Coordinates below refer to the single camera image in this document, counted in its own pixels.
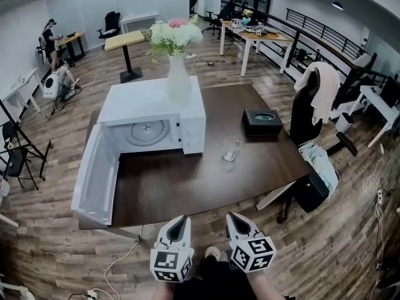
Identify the light blue cloth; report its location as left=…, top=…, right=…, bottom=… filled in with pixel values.
left=297, top=142, right=340, bottom=197

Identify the bouquet of artificial flowers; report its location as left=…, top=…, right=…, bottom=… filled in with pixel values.
left=140, top=14, right=204, bottom=64

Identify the beige cloth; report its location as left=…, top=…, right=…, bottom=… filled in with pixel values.
left=293, top=61, right=342, bottom=126

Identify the white round backpack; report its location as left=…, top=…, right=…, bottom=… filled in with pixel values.
left=42, top=74, right=61, bottom=100

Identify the black monitor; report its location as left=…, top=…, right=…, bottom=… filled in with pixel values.
left=379, top=76, right=400, bottom=108

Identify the black-legged wooden desk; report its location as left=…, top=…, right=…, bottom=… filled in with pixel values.
left=56, top=31, right=87, bottom=64

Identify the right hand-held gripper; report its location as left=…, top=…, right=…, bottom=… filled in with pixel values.
left=225, top=212, right=278, bottom=275

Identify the person's black clothing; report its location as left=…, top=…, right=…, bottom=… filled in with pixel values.
left=168, top=254, right=262, bottom=300

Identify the white flower vase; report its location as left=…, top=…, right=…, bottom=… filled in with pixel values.
left=166, top=53, right=193, bottom=106

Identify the black swivel chair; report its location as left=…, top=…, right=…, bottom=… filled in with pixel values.
left=202, top=2, right=234, bottom=38
left=96, top=11, right=122, bottom=49

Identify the person's left forearm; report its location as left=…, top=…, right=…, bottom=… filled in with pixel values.
left=152, top=280, right=176, bottom=300

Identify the white microwave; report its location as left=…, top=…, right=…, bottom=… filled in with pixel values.
left=71, top=75, right=208, bottom=226

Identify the white cable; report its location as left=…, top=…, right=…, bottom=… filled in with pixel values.
left=361, top=142, right=388, bottom=197
left=102, top=232, right=143, bottom=300

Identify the clear glass cup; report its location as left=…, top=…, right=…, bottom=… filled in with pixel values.
left=222, top=136, right=243, bottom=163

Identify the person's beige shoe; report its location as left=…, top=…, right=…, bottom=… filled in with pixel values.
left=204, top=246, right=221, bottom=262

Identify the yellow pedestal table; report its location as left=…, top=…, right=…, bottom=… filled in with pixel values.
left=104, top=29, right=151, bottom=84

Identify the black office chair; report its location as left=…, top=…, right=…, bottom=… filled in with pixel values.
left=277, top=62, right=359, bottom=224

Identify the black metal railing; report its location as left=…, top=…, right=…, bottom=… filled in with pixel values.
left=286, top=7, right=400, bottom=86

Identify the black folding chair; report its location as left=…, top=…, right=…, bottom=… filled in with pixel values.
left=1, top=120, right=40, bottom=191

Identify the white-legged wooden table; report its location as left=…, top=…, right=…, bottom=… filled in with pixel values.
left=219, top=19, right=297, bottom=77

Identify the black tissue box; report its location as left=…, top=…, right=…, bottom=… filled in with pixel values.
left=241, top=107, right=284, bottom=138

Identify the person's right forearm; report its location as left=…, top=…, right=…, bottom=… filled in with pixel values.
left=248, top=270, right=284, bottom=300

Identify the white desk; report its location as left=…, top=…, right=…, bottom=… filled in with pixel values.
left=359, top=84, right=400, bottom=149
left=0, top=67, right=44, bottom=124
left=120, top=11, right=159, bottom=34

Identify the whiteboard on black easel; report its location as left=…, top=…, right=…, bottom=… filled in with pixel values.
left=0, top=98, right=53, bottom=181

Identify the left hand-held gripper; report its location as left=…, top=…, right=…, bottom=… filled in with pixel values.
left=149, top=215, right=195, bottom=284

